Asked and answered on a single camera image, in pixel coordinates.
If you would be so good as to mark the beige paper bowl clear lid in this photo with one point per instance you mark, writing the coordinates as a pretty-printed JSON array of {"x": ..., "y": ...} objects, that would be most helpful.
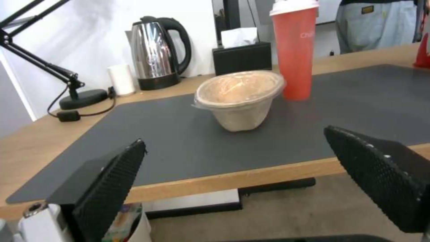
[{"x": 239, "y": 100}]

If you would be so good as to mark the tall red cup white lid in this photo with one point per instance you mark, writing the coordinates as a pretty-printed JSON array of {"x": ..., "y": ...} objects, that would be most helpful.
[{"x": 295, "y": 50}]

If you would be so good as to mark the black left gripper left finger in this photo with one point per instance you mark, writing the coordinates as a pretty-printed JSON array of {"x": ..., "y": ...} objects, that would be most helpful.
[{"x": 100, "y": 191}]

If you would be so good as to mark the person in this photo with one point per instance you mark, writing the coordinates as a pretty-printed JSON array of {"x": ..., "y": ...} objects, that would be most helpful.
[{"x": 376, "y": 24}]

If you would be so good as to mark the black tissue box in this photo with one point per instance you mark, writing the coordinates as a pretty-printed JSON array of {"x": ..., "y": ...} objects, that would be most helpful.
[{"x": 242, "y": 56}]

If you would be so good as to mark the white paper roll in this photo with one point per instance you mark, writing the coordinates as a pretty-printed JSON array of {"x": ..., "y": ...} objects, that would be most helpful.
[{"x": 121, "y": 79}]

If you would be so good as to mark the black table leg frame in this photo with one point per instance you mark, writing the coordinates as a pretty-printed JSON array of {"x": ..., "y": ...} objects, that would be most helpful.
[{"x": 235, "y": 196}]

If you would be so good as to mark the dark grey desk mat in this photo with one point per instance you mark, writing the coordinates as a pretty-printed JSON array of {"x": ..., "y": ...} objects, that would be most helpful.
[{"x": 235, "y": 131}]

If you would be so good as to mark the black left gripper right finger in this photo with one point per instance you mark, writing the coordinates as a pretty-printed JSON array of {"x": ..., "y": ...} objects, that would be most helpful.
[{"x": 379, "y": 181}]

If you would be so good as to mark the red cone object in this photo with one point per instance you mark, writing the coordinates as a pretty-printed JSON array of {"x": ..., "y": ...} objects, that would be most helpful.
[{"x": 422, "y": 54}]

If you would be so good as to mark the black desk lamp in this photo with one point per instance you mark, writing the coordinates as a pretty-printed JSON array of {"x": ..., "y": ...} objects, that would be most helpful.
[{"x": 40, "y": 63}]

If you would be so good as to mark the white waste bin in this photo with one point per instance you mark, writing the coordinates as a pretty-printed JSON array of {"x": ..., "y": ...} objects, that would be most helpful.
[{"x": 131, "y": 224}]

